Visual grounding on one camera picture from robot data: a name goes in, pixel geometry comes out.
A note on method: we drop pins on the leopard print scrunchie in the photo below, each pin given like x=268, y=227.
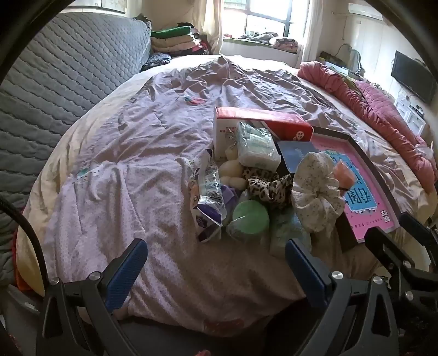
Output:
x=270, y=191

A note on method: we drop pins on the white green tissue pack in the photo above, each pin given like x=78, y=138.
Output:
x=256, y=150

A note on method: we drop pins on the purple and white plastic packet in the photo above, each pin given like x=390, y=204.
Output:
x=205, y=198

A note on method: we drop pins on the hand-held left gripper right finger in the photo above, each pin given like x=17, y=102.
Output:
x=304, y=270

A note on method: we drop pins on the light green tissue pack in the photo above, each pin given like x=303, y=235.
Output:
x=287, y=232

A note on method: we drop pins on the white plastic bag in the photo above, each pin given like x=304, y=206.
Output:
x=426, y=149

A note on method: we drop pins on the grey electric fan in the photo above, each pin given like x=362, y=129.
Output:
x=354, y=54

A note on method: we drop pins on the red and white box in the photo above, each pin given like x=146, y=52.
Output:
x=273, y=119

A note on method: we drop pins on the olive green cloth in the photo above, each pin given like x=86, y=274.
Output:
x=352, y=85

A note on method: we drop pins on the stack of folded blankets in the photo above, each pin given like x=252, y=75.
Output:
x=178, y=39

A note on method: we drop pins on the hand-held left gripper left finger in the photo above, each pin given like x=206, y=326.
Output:
x=126, y=270

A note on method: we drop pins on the cream curtain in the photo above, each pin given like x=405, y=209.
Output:
x=214, y=24
x=309, y=30

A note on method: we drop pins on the white air conditioner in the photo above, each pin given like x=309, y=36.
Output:
x=364, y=9

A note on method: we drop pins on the window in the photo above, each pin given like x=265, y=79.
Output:
x=267, y=13

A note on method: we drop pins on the cream mattress sheet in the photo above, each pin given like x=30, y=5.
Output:
x=48, y=178

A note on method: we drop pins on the black television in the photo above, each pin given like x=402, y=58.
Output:
x=412, y=77

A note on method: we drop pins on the red cloth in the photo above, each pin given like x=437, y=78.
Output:
x=20, y=270

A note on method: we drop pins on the white floral scrunchie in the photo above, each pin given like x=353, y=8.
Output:
x=314, y=191

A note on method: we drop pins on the dark blue box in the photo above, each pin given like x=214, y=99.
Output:
x=291, y=154

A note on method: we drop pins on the cluttered side table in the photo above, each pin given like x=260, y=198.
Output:
x=333, y=61

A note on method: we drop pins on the dark patterned pillow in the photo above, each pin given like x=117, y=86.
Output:
x=155, y=61

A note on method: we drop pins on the white plush toy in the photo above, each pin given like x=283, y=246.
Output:
x=226, y=164

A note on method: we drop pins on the grey quilted headboard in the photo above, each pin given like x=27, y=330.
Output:
x=68, y=68

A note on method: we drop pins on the dark shallow cardboard box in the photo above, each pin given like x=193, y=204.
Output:
x=349, y=236

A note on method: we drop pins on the green round puff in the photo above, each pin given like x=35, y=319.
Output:
x=248, y=219

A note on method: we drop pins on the peach soft hair clip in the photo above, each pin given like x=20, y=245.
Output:
x=342, y=174

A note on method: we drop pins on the white drawer cabinet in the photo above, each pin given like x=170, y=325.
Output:
x=410, y=114

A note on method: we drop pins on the pink quilt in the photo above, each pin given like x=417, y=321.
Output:
x=376, y=113

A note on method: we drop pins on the clothes on window sill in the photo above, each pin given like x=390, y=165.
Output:
x=267, y=39

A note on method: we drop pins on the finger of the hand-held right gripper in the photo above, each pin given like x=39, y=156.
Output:
x=386, y=248
x=419, y=227

